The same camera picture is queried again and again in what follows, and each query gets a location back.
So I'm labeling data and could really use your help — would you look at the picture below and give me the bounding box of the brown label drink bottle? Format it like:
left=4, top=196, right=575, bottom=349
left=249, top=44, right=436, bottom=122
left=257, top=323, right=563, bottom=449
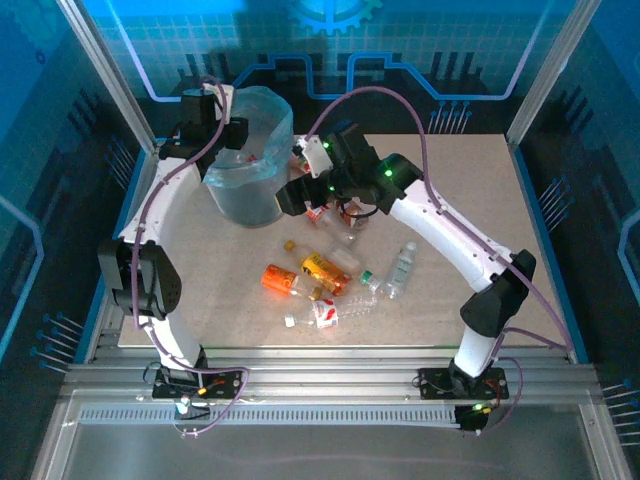
left=339, top=198, right=374, bottom=229

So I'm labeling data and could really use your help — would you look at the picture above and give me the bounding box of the amber bottle yellow label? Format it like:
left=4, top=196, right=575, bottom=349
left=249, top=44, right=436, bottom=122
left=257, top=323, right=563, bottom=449
left=283, top=239, right=354, bottom=297

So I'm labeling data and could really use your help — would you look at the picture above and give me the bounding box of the clear plastic bottle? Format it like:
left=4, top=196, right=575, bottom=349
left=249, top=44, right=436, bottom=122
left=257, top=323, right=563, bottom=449
left=327, top=243, right=365, bottom=274

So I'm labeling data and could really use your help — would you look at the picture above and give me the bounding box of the orange label bottle gold cap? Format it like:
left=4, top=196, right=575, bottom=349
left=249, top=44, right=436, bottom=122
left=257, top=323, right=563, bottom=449
left=259, top=264, right=324, bottom=301

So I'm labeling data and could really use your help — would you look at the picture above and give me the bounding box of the green cap clear bottle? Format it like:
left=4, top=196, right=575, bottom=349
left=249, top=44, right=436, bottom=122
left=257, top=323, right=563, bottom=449
left=357, top=269, right=384, bottom=296

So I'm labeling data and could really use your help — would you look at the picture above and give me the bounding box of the clear bottle green label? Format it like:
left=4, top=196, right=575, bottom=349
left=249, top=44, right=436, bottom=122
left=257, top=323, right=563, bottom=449
left=382, top=241, right=419, bottom=301

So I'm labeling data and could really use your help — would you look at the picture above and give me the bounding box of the white cap red white label bottle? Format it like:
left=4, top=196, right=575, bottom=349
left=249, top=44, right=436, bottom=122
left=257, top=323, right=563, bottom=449
left=283, top=294, right=379, bottom=330

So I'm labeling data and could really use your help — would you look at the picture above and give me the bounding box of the blue plastic bin liner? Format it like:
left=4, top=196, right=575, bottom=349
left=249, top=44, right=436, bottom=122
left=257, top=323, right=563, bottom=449
left=202, top=85, right=295, bottom=189

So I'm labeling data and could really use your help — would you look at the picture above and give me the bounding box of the grey plastic waste bin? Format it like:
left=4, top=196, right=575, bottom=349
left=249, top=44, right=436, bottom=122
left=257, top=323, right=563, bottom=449
left=202, top=87, right=296, bottom=229

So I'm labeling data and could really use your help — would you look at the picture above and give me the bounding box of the grey metal shelf panel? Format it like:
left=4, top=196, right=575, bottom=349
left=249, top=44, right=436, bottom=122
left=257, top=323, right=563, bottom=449
left=29, top=394, right=631, bottom=480

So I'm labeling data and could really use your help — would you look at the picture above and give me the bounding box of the black connector box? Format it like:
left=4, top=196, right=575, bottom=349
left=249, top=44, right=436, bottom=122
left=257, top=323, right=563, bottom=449
left=455, top=403, right=490, bottom=434

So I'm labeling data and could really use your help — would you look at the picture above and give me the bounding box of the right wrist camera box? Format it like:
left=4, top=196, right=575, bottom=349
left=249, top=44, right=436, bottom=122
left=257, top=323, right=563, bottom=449
left=293, top=134, right=334, bottom=179

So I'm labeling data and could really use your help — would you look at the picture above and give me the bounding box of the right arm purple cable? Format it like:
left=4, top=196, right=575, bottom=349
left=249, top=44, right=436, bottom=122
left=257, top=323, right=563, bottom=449
left=304, top=87, right=576, bottom=436

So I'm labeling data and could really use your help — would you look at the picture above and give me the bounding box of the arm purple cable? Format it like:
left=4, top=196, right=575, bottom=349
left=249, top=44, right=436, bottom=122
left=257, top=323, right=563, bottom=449
left=304, top=87, right=576, bottom=436
left=130, top=74, right=250, bottom=439

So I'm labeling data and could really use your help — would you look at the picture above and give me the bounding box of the aluminium frame post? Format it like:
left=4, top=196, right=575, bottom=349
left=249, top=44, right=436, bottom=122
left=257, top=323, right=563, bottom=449
left=56, top=0, right=160, bottom=154
left=504, top=0, right=604, bottom=149

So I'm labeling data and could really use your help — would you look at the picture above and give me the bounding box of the long aluminium base rail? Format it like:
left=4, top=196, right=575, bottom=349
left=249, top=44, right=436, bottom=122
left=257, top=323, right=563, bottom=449
left=59, top=347, right=609, bottom=401

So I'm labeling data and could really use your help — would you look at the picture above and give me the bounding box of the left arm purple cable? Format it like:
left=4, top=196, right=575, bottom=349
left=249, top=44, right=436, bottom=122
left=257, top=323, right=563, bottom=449
left=130, top=74, right=250, bottom=439

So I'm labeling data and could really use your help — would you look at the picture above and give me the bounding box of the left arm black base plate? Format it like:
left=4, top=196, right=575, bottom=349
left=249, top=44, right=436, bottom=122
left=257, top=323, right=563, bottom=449
left=151, top=367, right=240, bottom=400

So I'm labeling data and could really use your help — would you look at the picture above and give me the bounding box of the grey slotted cable duct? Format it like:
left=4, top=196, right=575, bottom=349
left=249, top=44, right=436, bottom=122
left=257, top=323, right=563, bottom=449
left=77, top=405, right=461, bottom=426

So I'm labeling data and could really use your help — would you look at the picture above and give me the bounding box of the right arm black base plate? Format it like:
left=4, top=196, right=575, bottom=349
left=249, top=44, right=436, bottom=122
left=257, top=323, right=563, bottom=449
left=417, top=367, right=510, bottom=401

